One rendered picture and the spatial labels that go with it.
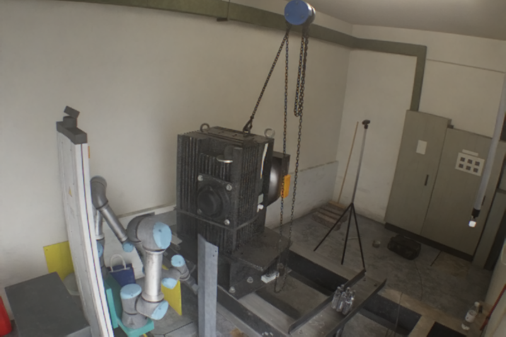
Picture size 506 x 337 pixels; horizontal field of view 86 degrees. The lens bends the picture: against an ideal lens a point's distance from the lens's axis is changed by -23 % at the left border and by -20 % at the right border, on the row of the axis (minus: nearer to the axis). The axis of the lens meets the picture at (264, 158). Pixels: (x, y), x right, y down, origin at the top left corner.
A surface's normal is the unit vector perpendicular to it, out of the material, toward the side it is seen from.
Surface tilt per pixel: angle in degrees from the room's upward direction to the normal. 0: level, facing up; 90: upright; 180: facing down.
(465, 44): 90
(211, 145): 90
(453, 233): 90
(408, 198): 90
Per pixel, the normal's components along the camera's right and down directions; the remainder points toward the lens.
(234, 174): -0.49, 0.20
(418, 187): -0.69, 0.14
